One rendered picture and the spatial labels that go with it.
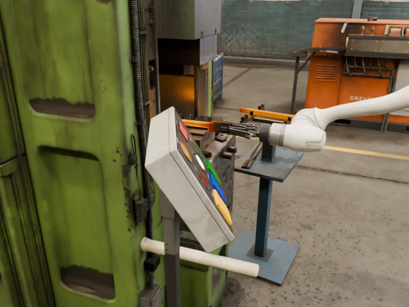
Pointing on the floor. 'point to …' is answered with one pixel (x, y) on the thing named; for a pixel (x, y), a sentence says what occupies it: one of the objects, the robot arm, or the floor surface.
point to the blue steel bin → (218, 77)
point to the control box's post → (172, 260)
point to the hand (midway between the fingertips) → (221, 127)
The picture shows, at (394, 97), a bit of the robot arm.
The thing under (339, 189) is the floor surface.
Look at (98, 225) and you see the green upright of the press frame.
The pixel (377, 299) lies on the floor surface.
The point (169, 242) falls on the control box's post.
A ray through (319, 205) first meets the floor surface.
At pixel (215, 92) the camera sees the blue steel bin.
